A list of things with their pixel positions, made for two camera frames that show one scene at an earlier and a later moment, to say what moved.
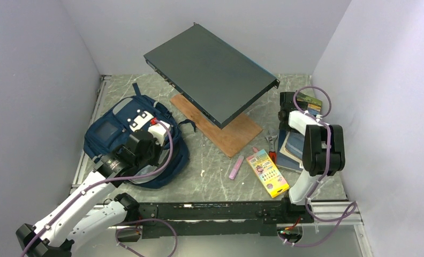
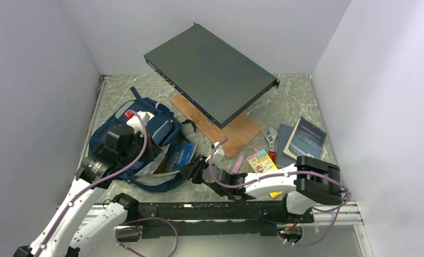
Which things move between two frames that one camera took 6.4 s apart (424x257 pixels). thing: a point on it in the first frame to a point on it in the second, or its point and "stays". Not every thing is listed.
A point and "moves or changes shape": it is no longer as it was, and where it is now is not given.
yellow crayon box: [268, 173] stays
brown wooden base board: [233, 138] stays
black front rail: [218, 219] stays
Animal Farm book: [313, 105] to [179, 154]
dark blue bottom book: [283, 160] stays
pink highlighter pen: [236, 167] stays
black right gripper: [282, 126] to [191, 171]
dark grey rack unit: [217, 76] stays
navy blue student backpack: [111, 124] moves or changes shape
